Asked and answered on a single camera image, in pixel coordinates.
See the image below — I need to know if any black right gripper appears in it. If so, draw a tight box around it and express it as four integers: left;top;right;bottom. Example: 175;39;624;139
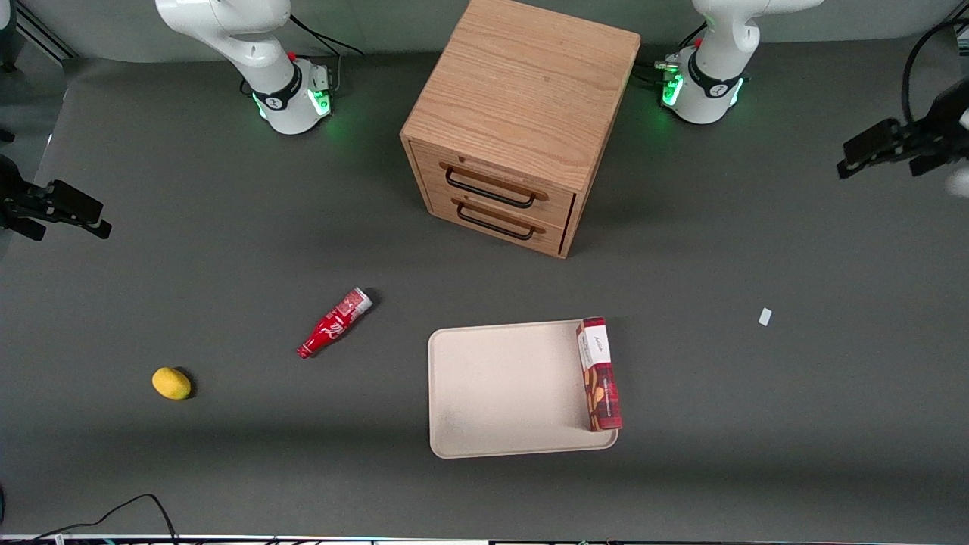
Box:
0;155;113;241

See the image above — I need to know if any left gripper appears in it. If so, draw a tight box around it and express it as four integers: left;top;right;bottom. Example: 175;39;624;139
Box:
836;76;969;181

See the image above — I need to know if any red cookie box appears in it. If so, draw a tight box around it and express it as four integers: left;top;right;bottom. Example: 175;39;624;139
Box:
575;316;624;433

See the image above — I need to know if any beige rectangular tray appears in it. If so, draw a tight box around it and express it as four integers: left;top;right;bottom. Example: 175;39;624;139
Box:
428;319;619;459

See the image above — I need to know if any grey table mat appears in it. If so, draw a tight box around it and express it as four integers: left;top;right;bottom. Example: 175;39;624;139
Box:
0;34;969;540

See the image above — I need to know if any yellow lemon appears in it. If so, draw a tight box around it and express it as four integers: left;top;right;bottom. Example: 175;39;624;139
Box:
151;367;192;400

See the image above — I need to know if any red cola bottle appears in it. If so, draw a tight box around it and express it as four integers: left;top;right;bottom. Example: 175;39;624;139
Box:
296;288;375;360

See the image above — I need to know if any wooden drawer cabinet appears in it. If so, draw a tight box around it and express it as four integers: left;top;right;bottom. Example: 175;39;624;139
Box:
400;0;643;260

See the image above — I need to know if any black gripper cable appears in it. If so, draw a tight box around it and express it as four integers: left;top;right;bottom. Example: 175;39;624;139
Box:
900;19;969;126

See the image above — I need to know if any aluminium frame rail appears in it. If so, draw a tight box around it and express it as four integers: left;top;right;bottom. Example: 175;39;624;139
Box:
14;0;78;63

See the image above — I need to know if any black left arm base cable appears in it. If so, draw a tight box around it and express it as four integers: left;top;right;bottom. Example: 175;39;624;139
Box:
634;21;709;88

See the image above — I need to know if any black arm base cable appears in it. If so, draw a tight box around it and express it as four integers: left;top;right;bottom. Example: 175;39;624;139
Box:
634;21;709;88
289;14;365;95

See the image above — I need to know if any black cable on table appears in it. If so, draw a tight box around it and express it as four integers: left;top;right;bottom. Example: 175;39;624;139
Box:
0;494;179;545

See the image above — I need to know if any black right arm base cable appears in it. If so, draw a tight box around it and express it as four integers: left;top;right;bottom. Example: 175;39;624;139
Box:
289;14;365;95

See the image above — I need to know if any wooden drawer with short handle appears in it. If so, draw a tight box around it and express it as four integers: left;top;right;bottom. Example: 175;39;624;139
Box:
424;187;570;255

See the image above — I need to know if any wooden drawer with long handle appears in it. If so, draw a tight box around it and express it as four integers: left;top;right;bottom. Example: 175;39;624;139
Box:
411;141;578;228

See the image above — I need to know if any long black drawer handle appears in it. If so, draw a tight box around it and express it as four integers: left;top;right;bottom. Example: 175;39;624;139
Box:
444;167;537;210

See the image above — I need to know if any short black drawer handle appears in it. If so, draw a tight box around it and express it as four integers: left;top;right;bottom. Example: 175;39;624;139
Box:
456;201;536;242

